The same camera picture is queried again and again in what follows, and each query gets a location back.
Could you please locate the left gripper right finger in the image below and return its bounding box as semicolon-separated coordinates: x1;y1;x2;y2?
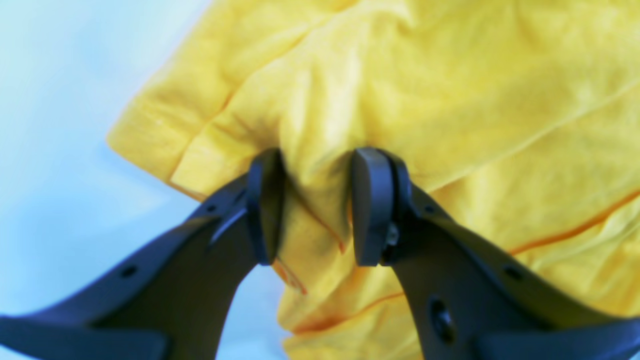
350;147;640;360

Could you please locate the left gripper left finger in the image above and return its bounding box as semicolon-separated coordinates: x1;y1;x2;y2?
1;148;287;360

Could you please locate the orange t-shirt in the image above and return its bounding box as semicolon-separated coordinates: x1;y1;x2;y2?
108;0;640;360

